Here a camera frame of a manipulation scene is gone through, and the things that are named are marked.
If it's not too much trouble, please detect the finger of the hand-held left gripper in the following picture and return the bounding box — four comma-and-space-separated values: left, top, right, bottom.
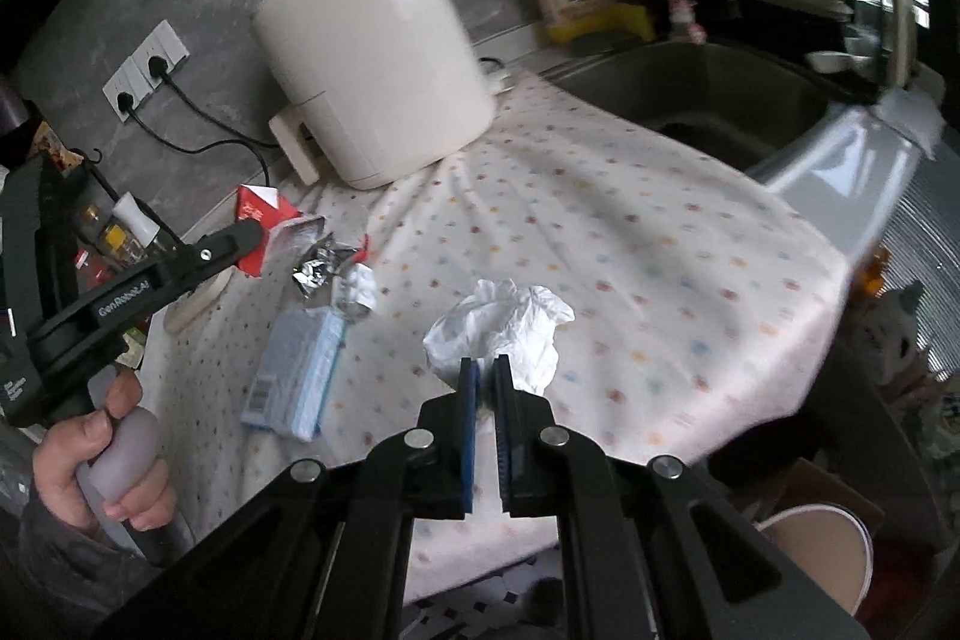
148, 221, 269, 305

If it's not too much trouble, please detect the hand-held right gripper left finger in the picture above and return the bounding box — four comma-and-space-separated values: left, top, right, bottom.
90, 356, 481, 640

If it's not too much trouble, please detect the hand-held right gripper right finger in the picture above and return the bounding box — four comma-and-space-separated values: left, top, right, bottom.
491, 355, 871, 640

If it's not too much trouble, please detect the red carton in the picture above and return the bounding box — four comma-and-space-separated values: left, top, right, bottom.
236, 184, 327, 277

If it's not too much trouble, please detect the white tissue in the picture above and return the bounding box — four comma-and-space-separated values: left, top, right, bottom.
422, 278, 576, 397

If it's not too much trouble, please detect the white paper bucket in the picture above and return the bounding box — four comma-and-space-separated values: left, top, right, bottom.
754, 505, 875, 615

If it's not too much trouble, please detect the person's left forearm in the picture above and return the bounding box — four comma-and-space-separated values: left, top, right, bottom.
15, 509, 155, 640

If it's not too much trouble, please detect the person's left hand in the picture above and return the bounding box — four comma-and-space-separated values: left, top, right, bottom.
34, 374, 177, 532

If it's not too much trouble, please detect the wooden cutting board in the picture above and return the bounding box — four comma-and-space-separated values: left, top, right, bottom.
165, 276, 230, 333

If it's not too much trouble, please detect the crumpled foil wrapper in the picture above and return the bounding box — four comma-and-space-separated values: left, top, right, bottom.
291, 239, 359, 307

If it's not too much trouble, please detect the light blue tissue packet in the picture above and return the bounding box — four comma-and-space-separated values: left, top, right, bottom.
240, 308, 347, 442

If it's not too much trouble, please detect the small crumpled white paper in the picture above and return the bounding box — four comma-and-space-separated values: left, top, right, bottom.
330, 263, 377, 319

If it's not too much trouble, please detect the person's dark shoe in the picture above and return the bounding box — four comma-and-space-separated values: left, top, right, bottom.
525, 576, 569, 627

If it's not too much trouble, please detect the dotted white tablecloth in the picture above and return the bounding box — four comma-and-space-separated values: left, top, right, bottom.
139, 70, 856, 603

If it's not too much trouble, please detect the white air fryer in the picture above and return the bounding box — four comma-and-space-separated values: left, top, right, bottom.
250, 0, 500, 190

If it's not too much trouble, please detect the cardboard box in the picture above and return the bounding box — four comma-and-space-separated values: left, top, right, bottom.
731, 456, 887, 537

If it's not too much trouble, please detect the steel kitchen sink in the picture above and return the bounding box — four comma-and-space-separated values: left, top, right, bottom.
551, 40, 878, 172

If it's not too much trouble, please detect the white detergent bottle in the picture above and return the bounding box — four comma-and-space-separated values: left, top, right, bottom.
862, 284, 932, 387

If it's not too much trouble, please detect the orange bottle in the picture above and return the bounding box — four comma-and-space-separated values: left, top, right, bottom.
862, 246, 895, 298

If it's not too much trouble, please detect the small pink bottle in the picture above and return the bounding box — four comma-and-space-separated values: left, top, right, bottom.
664, 0, 710, 45

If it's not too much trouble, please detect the white wall socket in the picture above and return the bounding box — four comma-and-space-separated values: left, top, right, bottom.
103, 66, 147, 121
131, 20, 190, 86

